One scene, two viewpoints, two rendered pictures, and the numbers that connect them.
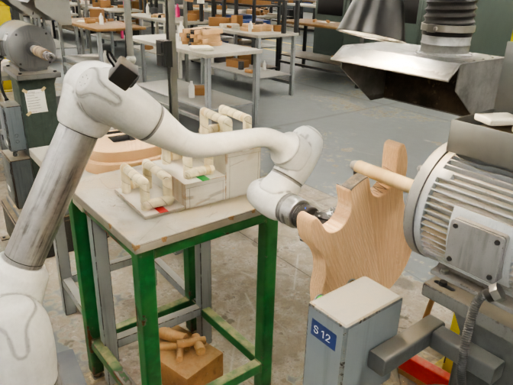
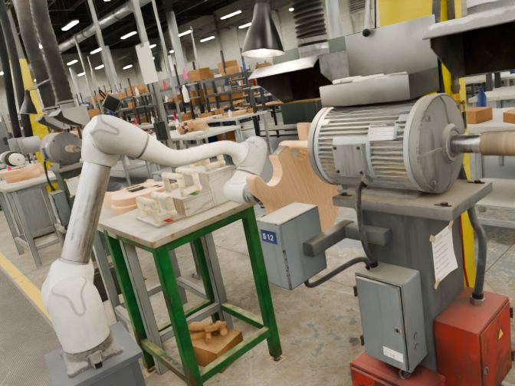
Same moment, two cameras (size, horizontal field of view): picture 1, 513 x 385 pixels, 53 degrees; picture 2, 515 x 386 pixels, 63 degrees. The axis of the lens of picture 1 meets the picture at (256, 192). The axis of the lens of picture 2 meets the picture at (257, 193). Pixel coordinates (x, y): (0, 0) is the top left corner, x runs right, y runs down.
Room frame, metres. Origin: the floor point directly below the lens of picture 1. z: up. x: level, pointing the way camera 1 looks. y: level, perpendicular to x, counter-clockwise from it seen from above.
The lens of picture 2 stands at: (-0.32, -0.13, 1.49)
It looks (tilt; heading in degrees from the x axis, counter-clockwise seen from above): 15 degrees down; 0
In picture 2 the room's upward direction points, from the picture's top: 11 degrees counter-clockwise
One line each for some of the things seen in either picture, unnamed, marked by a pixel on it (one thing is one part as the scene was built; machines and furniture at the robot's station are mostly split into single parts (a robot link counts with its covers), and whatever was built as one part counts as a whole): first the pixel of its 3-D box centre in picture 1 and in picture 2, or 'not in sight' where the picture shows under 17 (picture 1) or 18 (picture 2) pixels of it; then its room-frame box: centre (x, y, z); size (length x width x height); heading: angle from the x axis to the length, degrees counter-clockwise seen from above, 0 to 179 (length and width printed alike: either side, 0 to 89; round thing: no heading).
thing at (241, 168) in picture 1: (224, 162); (209, 184); (1.83, 0.13, 1.02); 0.27 x 0.15 x 0.17; 36
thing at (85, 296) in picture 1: (87, 289); (130, 301); (1.81, 0.69, 0.45); 0.05 x 0.05 x 0.90; 39
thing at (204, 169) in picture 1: (199, 170); (191, 189); (1.67, 0.20, 1.04); 0.11 x 0.03 x 0.03; 126
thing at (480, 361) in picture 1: (466, 354); (367, 233); (0.79, -0.41, 1.02); 0.13 x 0.04 x 0.04; 39
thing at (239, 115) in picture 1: (234, 114); not in sight; (1.86, 0.09, 1.20); 0.20 x 0.03 x 0.03; 35
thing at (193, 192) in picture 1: (187, 179); (185, 200); (1.75, 0.25, 0.98); 0.27 x 0.16 x 0.09; 36
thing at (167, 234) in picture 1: (172, 278); (191, 277); (1.75, 0.32, 0.55); 0.62 x 0.58 x 0.76; 39
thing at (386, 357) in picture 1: (407, 343); (329, 237); (0.81, -0.30, 1.02); 0.19 x 0.04 x 0.04; 129
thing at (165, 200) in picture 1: (158, 202); (165, 216); (1.58, 0.33, 0.96); 0.11 x 0.03 x 0.03; 126
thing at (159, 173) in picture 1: (156, 170); (161, 196); (1.68, 0.35, 1.04); 0.20 x 0.03 x 0.03; 35
